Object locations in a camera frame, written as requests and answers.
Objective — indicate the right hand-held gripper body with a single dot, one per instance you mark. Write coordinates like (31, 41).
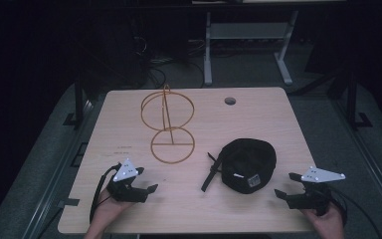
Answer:
(320, 175)

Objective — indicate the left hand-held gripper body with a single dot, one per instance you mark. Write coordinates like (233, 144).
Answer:
(126, 172)

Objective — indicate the black cap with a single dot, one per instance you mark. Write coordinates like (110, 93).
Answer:
(248, 159)

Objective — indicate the person's left hand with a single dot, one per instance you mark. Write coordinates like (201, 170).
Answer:
(107, 212)

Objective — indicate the person's right hand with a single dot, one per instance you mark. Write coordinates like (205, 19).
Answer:
(330, 225)

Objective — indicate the black metal stand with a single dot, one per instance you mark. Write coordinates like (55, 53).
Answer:
(78, 99)
(352, 99)

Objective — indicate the grey table grommet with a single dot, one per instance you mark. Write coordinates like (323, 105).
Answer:
(229, 101)

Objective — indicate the grey metal stand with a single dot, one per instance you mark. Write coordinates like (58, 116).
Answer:
(245, 30)

